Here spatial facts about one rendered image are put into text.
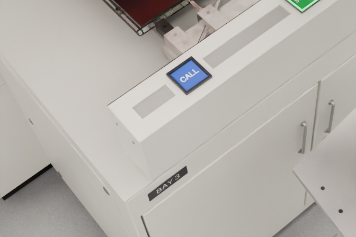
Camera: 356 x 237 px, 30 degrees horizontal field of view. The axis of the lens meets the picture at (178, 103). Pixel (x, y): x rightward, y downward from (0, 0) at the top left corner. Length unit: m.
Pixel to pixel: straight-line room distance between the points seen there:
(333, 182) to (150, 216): 0.35
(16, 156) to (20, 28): 0.64
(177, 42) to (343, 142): 0.35
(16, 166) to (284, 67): 1.05
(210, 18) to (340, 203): 0.42
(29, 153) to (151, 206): 0.83
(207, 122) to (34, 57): 0.42
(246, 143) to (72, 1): 0.49
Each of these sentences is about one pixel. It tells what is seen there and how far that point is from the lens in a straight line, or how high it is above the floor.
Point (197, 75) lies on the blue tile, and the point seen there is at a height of 0.96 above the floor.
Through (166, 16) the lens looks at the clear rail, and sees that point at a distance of 1.29.
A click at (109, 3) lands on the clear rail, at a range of 1.33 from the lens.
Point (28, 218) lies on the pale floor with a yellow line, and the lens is 2.15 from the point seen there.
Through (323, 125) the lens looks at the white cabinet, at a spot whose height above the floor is 0.52.
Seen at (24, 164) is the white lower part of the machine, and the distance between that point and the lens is 2.05.
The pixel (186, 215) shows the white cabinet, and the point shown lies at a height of 0.60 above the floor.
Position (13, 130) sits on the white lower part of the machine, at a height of 0.33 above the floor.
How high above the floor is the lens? 1.87
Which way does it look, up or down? 56 degrees down
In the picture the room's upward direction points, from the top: 11 degrees counter-clockwise
